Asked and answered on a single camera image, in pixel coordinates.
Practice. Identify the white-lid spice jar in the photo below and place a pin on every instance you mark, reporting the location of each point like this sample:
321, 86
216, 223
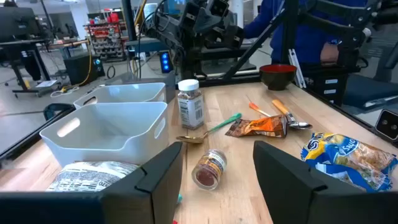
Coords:
190, 109

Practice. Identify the black desk monitor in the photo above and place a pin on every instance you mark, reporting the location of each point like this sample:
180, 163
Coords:
18, 23

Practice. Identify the shelf with red bins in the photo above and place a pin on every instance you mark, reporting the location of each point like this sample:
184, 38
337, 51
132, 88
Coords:
105, 40

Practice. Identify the computer tower blue lights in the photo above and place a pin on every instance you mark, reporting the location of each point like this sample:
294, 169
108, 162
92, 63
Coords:
165, 62

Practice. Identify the black table-level camera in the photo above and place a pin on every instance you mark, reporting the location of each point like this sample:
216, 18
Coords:
387, 124

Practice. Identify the person's hand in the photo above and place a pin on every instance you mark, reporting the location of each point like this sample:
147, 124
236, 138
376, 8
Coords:
329, 53

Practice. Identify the black drawer unit white labels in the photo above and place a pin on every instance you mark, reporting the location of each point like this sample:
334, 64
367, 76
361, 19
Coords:
314, 87

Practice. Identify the white metal bracket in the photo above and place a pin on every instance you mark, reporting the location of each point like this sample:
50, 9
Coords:
296, 68

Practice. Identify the dark office chair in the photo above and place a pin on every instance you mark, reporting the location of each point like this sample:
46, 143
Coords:
363, 90

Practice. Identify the person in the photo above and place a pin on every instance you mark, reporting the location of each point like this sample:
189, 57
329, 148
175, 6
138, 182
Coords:
311, 37

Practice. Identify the black box blue light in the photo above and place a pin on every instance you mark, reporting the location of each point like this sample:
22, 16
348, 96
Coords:
77, 70

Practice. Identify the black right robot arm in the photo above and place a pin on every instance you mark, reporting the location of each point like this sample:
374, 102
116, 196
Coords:
191, 59

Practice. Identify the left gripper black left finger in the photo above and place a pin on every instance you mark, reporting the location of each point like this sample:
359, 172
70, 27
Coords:
93, 208

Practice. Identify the orange brown snack packet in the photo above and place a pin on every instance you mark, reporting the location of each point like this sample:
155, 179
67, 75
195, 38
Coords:
258, 127

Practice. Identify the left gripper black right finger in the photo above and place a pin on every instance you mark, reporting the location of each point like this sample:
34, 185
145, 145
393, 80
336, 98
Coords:
311, 208

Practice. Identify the black standing desk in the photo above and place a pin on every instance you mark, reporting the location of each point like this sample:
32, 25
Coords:
31, 59

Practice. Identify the white printed noodle packet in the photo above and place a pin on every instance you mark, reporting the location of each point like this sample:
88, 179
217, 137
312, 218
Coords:
90, 175

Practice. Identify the red and black bowl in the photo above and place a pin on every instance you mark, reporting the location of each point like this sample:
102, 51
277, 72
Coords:
276, 81

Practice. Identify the blue yellow snack bag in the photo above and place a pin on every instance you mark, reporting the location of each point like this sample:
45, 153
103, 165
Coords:
342, 155

